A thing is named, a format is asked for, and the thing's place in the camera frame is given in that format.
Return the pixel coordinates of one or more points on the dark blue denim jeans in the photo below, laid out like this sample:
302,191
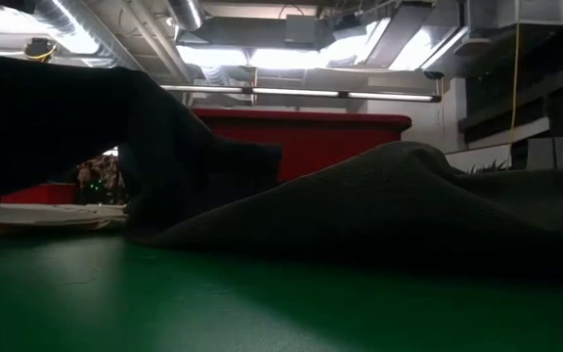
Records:
408,205

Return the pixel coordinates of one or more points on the red plastic laundry bin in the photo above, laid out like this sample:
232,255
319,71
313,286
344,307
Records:
320,146

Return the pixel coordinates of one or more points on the floral patterned panel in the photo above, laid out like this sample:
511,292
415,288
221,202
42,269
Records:
108,176

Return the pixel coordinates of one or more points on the green table mat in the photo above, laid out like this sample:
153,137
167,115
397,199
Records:
213,303

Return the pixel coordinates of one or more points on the cream canvas tote bag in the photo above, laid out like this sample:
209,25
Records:
42,215

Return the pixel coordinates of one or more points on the long light bar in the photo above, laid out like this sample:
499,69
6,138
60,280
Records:
291,92

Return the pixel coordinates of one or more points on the red partition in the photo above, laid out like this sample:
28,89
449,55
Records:
32,194

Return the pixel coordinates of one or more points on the grey junction box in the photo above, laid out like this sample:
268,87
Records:
301,29

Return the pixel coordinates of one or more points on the white board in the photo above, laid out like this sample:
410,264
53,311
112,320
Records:
477,156

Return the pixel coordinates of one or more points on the small artificial potted plant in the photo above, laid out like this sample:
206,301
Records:
487,167

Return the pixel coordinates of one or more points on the grey storage boxes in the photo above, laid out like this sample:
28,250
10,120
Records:
552,152

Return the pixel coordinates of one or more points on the silver ventilation duct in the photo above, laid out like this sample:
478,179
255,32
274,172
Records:
184,12

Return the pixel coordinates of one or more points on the black dome camera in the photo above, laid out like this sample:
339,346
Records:
433,75

